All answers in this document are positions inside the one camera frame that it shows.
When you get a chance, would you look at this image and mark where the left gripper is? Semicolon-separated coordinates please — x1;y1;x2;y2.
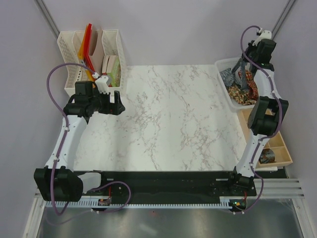
89;88;125;116

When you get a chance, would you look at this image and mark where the blue grey floral tie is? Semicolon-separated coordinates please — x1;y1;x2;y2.
220;58;247;90

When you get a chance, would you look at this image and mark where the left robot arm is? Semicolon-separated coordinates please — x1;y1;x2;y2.
34;81;125;202

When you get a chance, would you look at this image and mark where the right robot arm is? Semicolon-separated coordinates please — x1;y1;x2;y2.
226;39;289;195

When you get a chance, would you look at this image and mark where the white plastic basket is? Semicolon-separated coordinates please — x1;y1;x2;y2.
215;58;259;111

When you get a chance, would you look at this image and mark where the green book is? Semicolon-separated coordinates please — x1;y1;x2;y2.
107;56;121;87

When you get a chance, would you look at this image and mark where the red patterned tie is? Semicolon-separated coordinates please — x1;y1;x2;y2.
245;70;259;101

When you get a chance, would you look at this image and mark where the gold patterned tie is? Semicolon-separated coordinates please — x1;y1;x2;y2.
227;85;256;106

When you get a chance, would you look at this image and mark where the red book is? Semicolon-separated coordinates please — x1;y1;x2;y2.
102;55;111;74

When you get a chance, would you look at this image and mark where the beige cardboard folder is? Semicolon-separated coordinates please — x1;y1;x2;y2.
88;28;105;74

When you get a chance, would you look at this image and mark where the white file organizer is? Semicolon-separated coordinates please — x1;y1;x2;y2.
57;29;128;96

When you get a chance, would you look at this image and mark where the orange red folder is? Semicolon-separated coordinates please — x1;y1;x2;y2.
78;23;96;72

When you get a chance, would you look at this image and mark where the wooden compartment box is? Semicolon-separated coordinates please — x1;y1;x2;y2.
237;109;293;171

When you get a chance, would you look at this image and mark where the rolled dark tie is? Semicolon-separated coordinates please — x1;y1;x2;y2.
259;148;275;164

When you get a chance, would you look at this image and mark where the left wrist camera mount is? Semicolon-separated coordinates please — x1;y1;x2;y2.
92;72;110;94

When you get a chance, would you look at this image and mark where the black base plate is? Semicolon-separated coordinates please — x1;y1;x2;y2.
87;171;257;205

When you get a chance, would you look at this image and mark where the aluminium rail frame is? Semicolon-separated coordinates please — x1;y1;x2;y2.
23;170;316;238

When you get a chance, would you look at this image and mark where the white cable duct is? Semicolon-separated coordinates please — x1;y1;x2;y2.
44;196;246;209

